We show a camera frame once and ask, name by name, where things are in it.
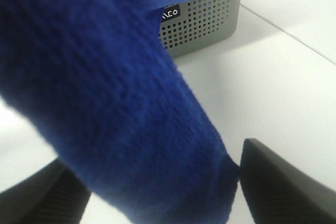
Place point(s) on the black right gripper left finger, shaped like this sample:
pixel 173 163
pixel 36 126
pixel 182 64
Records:
pixel 52 195

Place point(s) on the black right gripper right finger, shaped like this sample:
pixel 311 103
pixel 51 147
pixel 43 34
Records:
pixel 277 192

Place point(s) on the blue microfibre towel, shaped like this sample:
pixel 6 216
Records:
pixel 96 82

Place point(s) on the grey perforated plastic basket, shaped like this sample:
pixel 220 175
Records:
pixel 196 24

